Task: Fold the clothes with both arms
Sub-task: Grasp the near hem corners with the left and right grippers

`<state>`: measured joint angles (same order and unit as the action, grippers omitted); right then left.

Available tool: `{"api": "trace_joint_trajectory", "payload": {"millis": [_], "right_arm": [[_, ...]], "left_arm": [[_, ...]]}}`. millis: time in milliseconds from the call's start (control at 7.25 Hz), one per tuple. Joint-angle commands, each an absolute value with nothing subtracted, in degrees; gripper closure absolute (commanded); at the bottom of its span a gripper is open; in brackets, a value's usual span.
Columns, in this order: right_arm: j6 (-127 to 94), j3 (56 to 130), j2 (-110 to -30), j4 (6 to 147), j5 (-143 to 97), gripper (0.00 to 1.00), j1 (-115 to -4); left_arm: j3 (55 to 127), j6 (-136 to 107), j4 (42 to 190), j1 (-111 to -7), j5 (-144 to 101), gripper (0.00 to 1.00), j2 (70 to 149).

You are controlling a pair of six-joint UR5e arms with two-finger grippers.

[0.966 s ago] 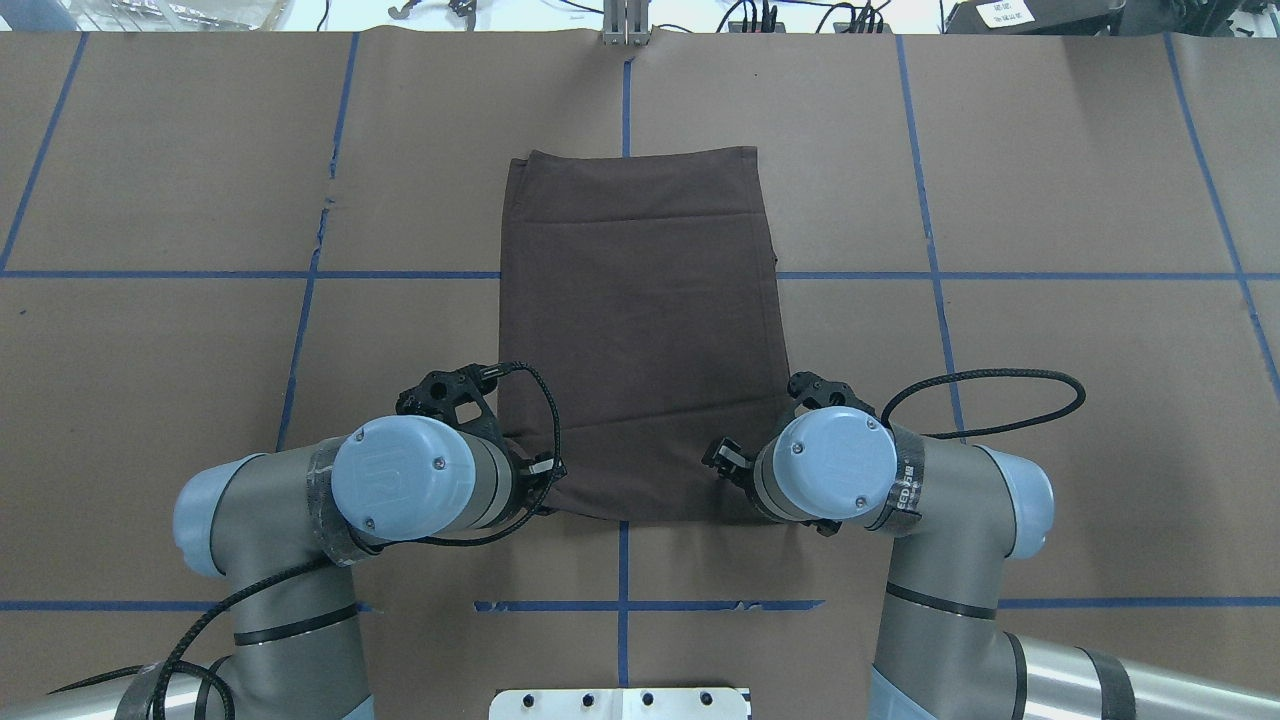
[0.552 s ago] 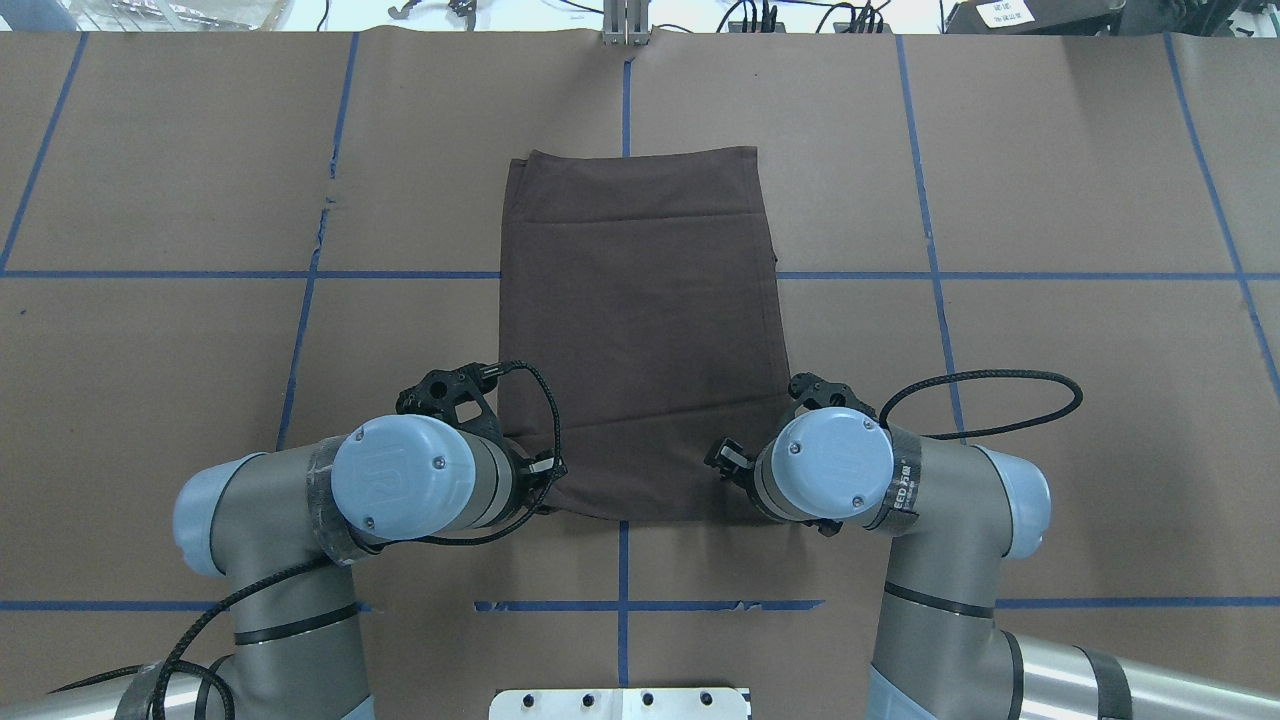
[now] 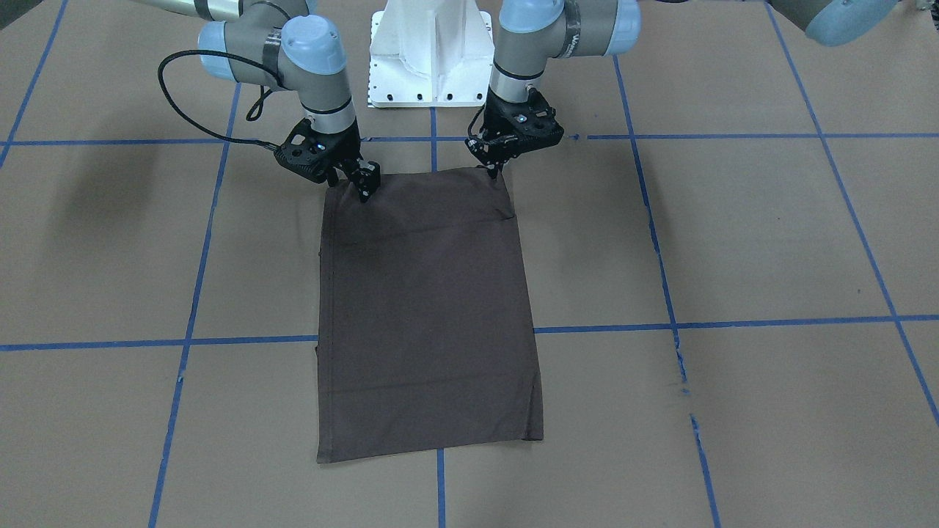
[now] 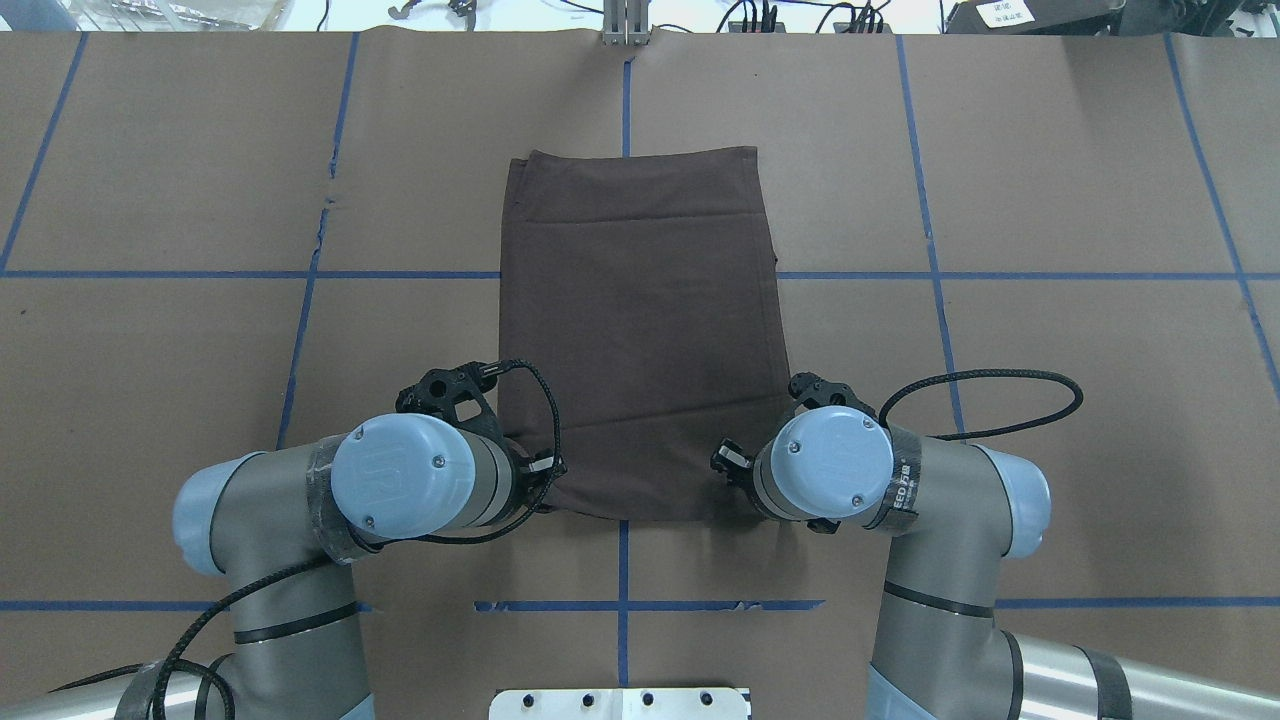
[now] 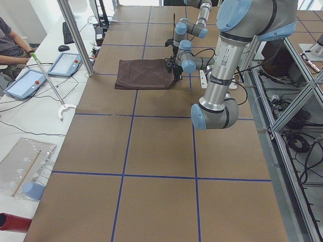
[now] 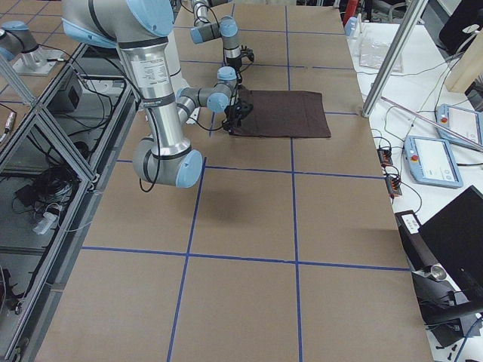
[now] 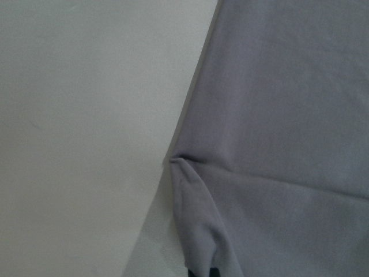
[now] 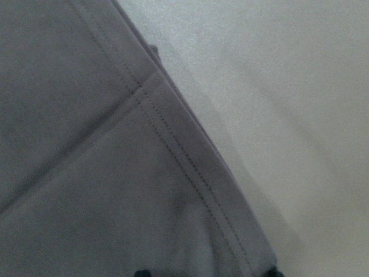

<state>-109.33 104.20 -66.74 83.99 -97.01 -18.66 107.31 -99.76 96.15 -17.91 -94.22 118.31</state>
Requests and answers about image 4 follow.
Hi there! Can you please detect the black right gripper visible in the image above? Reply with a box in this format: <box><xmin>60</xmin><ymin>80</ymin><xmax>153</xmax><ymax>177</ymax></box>
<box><xmin>710</xmin><ymin>438</ymin><xmax>758</xmax><ymax>501</ymax></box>

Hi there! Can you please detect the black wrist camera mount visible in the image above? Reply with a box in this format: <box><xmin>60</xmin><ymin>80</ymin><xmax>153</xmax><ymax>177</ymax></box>
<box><xmin>788</xmin><ymin>372</ymin><xmax>878</xmax><ymax>421</ymax></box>

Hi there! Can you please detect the white pedestal column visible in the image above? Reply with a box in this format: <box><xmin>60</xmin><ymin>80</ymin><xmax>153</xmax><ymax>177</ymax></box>
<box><xmin>488</xmin><ymin>687</ymin><xmax>753</xmax><ymax>719</ymax></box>

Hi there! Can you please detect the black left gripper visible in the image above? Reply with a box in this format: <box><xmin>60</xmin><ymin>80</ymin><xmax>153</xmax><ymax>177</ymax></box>
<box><xmin>504</xmin><ymin>437</ymin><xmax>567</xmax><ymax>512</ymax></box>

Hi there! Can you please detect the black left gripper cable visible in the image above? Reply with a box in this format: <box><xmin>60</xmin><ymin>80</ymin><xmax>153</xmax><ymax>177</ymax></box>
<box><xmin>47</xmin><ymin>357</ymin><xmax>567</xmax><ymax>720</ymax></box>

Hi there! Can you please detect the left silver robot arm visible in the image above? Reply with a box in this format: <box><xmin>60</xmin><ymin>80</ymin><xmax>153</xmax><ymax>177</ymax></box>
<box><xmin>3</xmin><ymin>414</ymin><xmax>563</xmax><ymax>719</ymax></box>

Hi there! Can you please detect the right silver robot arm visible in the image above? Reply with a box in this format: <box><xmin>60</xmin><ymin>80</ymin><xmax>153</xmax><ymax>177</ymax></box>
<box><xmin>710</xmin><ymin>405</ymin><xmax>1277</xmax><ymax>719</ymax></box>

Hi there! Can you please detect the brown t-shirt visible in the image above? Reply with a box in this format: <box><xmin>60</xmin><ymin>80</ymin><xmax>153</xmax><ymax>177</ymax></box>
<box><xmin>499</xmin><ymin>146</ymin><xmax>791</xmax><ymax>521</ymax></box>

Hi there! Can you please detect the aluminium frame post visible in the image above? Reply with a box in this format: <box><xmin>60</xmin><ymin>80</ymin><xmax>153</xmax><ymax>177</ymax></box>
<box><xmin>602</xmin><ymin>0</ymin><xmax>652</xmax><ymax>47</ymax></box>

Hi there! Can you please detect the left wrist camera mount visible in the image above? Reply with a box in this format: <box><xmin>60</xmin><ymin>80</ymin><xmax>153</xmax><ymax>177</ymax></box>
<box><xmin>394</xmin><ymin>363</ymin><xmax>504</xmax><ymax>441</ymax></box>

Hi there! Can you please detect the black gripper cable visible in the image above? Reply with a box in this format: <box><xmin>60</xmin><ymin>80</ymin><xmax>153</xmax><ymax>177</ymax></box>
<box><xmin>47</xmin><ymin>357</ymin><xmax>567</xmax><ymax>720</ymax></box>
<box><xmin>878</xmin><ymin>368</ymin><xmax>1085</xmax><ymax>443</ymax></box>

